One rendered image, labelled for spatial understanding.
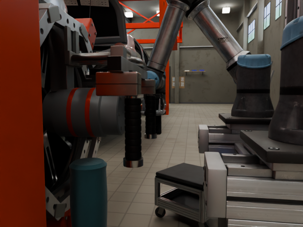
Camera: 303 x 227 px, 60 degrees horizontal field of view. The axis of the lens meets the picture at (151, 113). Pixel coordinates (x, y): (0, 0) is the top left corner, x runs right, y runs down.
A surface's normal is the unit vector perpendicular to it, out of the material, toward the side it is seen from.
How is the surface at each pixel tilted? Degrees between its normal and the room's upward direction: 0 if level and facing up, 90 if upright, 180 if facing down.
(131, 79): 90
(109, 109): 79
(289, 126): 90
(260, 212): 90
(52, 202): 90
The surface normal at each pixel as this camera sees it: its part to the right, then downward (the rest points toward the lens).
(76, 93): -0.07, -0.69
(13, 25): 0.99, 0.01
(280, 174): -0.15, 0.08
